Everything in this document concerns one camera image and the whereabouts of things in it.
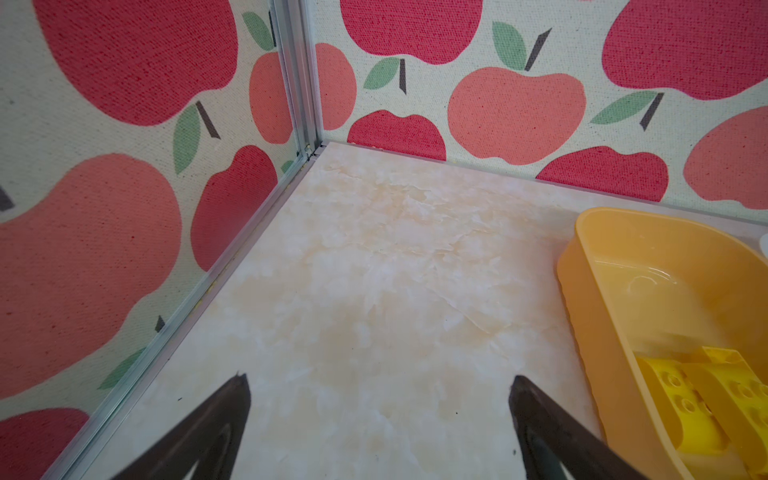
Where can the yellow plastic container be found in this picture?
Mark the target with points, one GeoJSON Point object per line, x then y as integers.
{"type": "Point", "coordinates": [639, 284]}

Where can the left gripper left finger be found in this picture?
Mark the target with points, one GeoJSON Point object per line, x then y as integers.
{"type": "Point", "coordinates": [205, 444]}

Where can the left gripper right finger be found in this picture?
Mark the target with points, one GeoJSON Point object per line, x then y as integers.
{"type": "Point", "coordinates": [554, 445]}

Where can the white plastic container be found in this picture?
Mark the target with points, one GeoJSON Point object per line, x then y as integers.
{"type": "Point", "coordinates": [763, 244]}

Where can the yellow lego brick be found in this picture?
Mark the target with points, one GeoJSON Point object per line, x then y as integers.
{"type": "Point", "coordinates": [737, 399]}
{"type": "Point", "coordinates": [688, 421]}

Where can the left aluminium frame post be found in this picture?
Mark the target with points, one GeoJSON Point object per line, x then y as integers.
{"type": "Point", "coordinates": [291, 26]}

